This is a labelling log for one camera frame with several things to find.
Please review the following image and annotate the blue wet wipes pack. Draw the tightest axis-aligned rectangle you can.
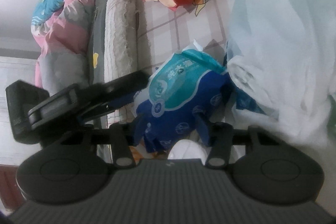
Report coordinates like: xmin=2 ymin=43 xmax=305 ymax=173
xmin=133 ymin=42 xmax=264 ymax=153

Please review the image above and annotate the pink blue patterned quilt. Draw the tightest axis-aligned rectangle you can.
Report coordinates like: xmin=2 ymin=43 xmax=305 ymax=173
xmin=31 ymin=0 xmax=95 ymax=95

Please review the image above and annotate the white translucent plastic bag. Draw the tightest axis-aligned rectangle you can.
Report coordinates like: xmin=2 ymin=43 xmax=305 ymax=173
xmin=227 ymin=0 xmax=335 ymax=143

